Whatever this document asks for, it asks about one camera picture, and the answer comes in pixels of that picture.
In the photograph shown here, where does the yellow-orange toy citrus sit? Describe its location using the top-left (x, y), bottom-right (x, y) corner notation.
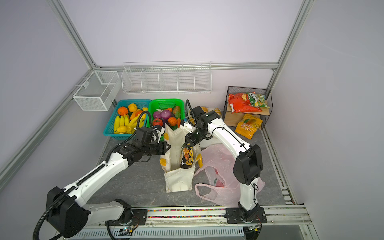
top-left (128, 103), bottom-right (138, 113)

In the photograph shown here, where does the purple toy onion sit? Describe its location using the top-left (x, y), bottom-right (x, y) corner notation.
top-left (153, 111), bottom-right (162, 119)
top-left (161, 110), bottom-right (172, 121)

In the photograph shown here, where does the white bread tray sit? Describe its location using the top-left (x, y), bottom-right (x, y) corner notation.
top-left (188, 106), bottom-right (222, 126)

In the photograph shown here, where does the yellow toy banana bunch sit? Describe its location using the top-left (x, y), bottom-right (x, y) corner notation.
top-left (114, 112), bottom-right (141, 135)

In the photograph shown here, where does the brown toy potato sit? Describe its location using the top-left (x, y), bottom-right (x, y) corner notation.
top-left (173, 106), bottom-right (181, 119)

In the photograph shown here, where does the yellow snack bag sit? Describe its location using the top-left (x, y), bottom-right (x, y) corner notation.
top-left (235, 114), bottom-right (263, 140)

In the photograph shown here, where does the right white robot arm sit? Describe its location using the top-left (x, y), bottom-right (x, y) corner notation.
top-left (182, 100), bottom-right (267, 225)

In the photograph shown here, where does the orange toy tangerine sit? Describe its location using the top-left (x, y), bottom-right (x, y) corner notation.
top-left (117, 107), bottom-right (129, 116)

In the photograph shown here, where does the orange toy pumpkin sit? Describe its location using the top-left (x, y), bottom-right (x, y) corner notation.
top-left (168, 117), bottom-right (178, 127)

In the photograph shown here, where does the red toy tomato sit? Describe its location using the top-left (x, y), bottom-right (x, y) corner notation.
top-left (152, 118), bottom-right (164, 127)

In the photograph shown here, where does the white mesh wall basket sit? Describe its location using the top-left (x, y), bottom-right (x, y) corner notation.
top-left (73, 71), bottom-right (122, 112)

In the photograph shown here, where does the red chip bag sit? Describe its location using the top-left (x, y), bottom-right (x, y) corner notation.
top-left (228, 93), bottom-right (262, 113)

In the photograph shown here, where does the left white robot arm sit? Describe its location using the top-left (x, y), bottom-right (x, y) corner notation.
top-left (33, 125), bottom-right (171, 240)

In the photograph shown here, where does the black wire snack rack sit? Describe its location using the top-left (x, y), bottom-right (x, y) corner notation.
top-left (222, 86), bottom-right (273, 129)

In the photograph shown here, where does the green plastic basket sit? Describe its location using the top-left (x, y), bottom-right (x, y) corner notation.
top-left (146, 99), bottom-right (185, 131)

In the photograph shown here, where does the white wire wall shelf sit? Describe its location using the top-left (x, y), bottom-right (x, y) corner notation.
top-left (122, 61), bottom-right (213, 93)

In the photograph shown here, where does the black orange snack bag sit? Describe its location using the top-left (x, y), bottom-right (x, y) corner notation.
top-left (180, 144), bottom-right (194, 169)

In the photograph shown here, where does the yellow toy pear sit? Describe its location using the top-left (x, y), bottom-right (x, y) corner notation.
top-left (116, 125), bottom-right (127, 134)

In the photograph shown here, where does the green snack bag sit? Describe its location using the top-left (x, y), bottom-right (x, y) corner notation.
top-left (247, 93), bottom-right (270, 109)

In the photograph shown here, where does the white canvas tote bag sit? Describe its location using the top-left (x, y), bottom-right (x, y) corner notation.
top-left (160, 125), bottom-right (202, 193)

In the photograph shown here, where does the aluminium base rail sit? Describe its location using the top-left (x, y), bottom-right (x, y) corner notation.
top-left (81, 202), bottom-right (312, 228)

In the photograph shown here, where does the teal plastic basket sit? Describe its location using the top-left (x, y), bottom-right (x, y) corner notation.
top-left (104, 99), bottom-right (151, 141)

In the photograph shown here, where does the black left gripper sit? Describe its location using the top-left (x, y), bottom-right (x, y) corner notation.
top-left (142, 140), bottom-right (171, 156)

